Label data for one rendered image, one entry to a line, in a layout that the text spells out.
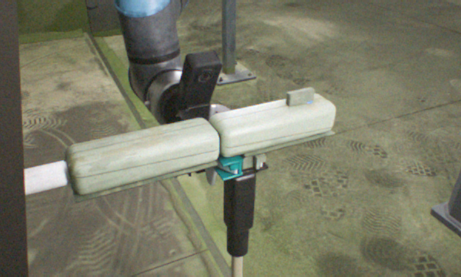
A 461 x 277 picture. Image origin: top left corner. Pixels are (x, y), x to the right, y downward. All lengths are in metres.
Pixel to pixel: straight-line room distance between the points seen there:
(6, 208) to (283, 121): 0.29
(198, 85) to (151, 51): 0.15
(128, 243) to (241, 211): 0.58
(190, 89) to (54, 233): 0.68
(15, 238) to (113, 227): 0.80
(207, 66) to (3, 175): 0.31
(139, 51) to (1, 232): 0.43
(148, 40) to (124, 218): 0.58
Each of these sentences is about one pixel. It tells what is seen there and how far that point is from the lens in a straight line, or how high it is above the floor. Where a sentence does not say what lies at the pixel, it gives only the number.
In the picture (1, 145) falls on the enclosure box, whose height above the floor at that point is 0.66.
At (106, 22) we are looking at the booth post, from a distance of 2.58.
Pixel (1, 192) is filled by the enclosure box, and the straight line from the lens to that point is 0.30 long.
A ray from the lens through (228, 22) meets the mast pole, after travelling 1.88.
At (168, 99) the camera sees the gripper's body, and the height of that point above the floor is 0.52.
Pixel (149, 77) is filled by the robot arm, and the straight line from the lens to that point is 0.69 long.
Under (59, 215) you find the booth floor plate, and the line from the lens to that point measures 1.19.
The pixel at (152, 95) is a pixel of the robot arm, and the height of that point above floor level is 0.51.
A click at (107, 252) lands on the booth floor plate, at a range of 1.06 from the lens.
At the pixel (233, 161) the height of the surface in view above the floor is 0.53.
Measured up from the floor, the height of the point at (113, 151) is 0.57.
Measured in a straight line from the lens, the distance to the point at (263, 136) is 0.46.
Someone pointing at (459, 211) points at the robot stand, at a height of 0.06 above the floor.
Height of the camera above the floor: 0.80
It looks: 32 degrees down
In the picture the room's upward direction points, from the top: straight up
